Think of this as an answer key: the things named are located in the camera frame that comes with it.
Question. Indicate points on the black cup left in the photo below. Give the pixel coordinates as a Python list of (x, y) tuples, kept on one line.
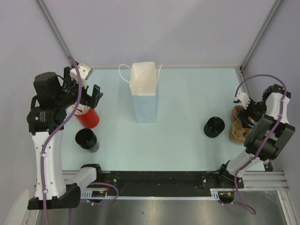
[(87, 140)]

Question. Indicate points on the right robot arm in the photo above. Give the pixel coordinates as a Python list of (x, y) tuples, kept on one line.
[(266, 130)]

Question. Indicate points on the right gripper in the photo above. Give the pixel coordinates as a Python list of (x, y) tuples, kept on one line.
[(245, 114)]

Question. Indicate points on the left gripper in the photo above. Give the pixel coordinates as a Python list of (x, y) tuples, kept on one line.
[(89, 100)]

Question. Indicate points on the red straw cup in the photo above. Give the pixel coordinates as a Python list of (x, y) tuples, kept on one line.
[(89, 120)]

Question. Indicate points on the white cable duct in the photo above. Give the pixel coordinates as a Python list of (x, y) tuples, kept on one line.
[(213, 194)]

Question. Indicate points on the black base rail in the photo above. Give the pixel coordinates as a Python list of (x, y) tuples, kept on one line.
[(176, 183)]

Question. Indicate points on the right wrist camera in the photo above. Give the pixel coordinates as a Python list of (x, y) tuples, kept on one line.
[(243, 99)]

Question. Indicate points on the light blue paper bag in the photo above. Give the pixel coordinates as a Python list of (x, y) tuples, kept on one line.
[(143, 83)]

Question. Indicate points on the brown cardboard cup carrier stack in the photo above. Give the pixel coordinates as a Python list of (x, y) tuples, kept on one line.
[(237, 132)]

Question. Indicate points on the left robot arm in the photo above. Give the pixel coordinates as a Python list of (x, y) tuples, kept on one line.
[(46, 121)]

